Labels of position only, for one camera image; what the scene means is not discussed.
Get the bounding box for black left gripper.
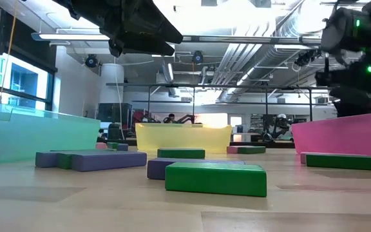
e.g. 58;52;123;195
52;0;184;58

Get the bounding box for pink translucent plastic bin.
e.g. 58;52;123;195
290;112;371;169

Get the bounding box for black round ceiling speaker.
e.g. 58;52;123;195
191;50;205;64
84;53;99;68

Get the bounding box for white cylindrical column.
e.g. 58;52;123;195
100;63;125;104

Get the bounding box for black ceiling spotlight cluster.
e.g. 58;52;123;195
294;50;322;68

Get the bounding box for long ceiling light fixture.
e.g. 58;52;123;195
30;31;322;45

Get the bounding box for red machine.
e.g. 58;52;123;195
132;109;160;124

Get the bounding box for black monitor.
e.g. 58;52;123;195
97;102;133;123

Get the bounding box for distant black robot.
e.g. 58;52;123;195
262;113;294;142

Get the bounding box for silver ceiling pipes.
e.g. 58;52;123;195
209;43;272;85

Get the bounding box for black office chair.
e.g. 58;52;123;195
107;123;122;141

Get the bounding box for yellow translucent plastic bin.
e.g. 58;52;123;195
135;122;233;154

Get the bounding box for green translucent plastic bin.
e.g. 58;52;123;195
0;102;102;166

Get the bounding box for black overhead rack frame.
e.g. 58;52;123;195
106;82;334;123

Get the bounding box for black metal table frame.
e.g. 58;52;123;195
97;137;296;150

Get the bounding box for orange hanging cable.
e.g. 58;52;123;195
0;0;19;97

